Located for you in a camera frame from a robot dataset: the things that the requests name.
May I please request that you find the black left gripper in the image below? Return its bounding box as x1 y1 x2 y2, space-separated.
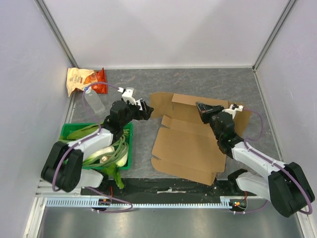
120 99 154 127

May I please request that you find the brown cardboard box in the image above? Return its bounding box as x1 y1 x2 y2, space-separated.
149 92 253 186

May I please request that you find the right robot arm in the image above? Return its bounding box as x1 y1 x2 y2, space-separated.
196 102 315 217

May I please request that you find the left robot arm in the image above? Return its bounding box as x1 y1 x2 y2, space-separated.
41 99 154 195

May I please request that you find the clear plastic water bottle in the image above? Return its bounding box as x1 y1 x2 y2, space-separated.
84 87 106 116

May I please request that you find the green plastic crate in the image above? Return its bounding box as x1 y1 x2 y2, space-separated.
59 123 133 170

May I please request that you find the red chip bag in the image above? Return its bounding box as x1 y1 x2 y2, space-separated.
84 68 108 94

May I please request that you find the green long beans bundle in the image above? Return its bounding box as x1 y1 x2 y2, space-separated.
81 128 130 166

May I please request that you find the white green bok choy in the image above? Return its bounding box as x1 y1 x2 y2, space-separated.
81 146 129 167

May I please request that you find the green leafy lettuce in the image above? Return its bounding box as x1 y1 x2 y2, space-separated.
101 164 124 189

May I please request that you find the beige chip bag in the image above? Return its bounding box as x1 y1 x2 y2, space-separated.
66 67 94 97

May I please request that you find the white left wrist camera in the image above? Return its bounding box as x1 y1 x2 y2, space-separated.
117 87 137 105

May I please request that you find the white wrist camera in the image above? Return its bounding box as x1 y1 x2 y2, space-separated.
117 87 137 105
227 104 244 119

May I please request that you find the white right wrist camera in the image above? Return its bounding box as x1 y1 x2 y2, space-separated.
227 104 244 119

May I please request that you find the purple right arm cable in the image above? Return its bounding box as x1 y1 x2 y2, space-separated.
232 108 313 215

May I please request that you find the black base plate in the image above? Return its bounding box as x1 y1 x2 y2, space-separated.
80 177 258 204

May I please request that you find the light blue cable duct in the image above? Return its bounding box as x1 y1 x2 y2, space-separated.
46 197 237 209

